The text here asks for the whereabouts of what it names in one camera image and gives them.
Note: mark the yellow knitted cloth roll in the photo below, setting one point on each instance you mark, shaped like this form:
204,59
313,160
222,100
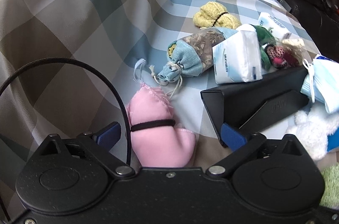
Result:
214,14

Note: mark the white fluffy plush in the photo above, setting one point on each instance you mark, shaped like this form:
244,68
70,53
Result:
312,129

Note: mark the herb sachet blue cloth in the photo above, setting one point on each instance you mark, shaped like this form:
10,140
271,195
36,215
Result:
189,56

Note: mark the white tissue pack front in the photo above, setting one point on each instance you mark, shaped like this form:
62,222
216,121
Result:
237,58

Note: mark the white tissue pack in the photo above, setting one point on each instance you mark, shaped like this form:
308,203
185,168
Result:
278,30
237,58

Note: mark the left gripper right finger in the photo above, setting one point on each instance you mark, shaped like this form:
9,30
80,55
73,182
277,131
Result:
232,138

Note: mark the light green fuzzy cloth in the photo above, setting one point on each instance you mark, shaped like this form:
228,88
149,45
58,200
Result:
330,198

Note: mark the black rectangular case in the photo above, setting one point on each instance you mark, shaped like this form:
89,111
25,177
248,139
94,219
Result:
251,107

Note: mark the checkered cloth cover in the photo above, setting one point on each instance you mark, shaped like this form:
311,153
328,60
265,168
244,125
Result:
109,35

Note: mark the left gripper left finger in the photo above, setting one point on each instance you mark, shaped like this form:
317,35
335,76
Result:
108,136

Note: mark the light blue face mask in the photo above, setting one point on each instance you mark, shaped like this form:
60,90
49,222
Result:
321,82

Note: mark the pink cloth with hairband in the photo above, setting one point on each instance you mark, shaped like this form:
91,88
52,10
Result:
157,140

